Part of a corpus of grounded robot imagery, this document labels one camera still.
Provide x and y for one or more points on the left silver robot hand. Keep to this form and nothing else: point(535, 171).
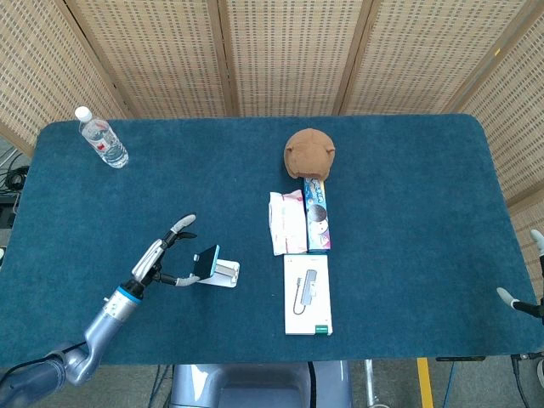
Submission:
point(151, 257)

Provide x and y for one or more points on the black smartphone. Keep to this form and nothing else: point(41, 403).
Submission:
point(206, 261)

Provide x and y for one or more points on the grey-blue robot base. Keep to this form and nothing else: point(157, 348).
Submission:
point(255, 387)

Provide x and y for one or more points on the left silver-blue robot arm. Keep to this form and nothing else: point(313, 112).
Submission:
point(106, 319)

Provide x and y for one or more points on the white folding phone stand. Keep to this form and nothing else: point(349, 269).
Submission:
point(225, 272)

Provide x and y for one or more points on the blue table cloth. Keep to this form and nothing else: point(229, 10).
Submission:
point(212, 191)

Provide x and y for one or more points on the clear plastic water bottle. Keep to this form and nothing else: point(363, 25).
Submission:
point(106, 144)

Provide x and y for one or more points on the pink wet wipes pack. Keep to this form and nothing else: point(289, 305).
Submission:
point(287, 223)

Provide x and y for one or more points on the black equipment box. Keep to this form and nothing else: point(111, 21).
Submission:
point(6, 210)

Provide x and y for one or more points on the white USB hub box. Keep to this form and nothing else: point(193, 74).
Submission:
point(308, 297)

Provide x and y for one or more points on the blue Oreo cookie box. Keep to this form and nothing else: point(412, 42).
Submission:
point(318, 217)

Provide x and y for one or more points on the brown capybara plush toy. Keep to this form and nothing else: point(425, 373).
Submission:
point(309, 155)

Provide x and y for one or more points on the woven bamboo folding screen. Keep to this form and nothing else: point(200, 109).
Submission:
point(289, 55)

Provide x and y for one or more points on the silver metal table leg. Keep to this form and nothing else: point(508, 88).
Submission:
point(370, 382)

